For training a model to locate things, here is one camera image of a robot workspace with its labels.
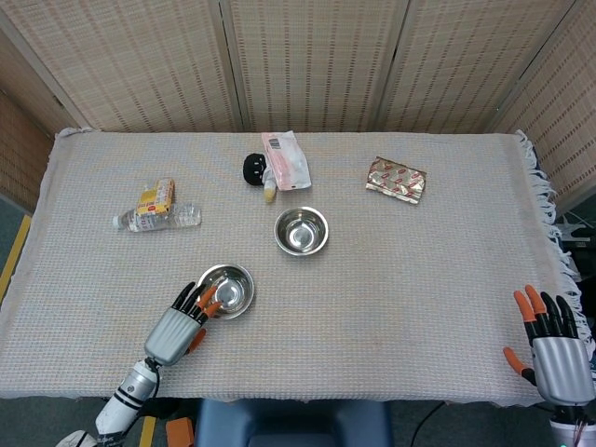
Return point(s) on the clear plastic water bottle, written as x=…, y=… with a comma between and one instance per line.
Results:
x=153, y=219

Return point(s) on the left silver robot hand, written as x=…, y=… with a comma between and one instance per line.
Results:
x=172, y=333

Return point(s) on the stainless steel bowl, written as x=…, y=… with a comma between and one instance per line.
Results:
x=302, y=231
x=233, y=291

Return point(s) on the yellow snack pack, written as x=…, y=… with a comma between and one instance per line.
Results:
x=156, y=195

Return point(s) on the gold foil snack package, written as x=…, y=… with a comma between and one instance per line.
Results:
x=396, y=180

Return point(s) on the beige woven tablecloth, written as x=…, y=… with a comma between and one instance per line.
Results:
x=372, y=302

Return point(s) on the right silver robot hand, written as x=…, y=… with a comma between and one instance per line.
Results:
x=561, y=368

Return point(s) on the orange block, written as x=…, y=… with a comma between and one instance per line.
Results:
x=179, y=433

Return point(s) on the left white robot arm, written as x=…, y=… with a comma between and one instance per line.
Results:
x=130, y=388

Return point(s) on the black-haired plush doll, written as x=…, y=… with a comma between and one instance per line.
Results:
x=255, y=168

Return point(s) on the pink and white packet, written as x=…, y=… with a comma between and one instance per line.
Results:
x=288, y=160

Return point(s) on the woven folding screen panel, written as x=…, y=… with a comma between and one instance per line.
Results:
x=18, y=149
x=316, y=60
x=465, y=60
x=130, y=60
x=559, y=130

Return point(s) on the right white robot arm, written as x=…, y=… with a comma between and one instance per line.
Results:
x=565, y=428

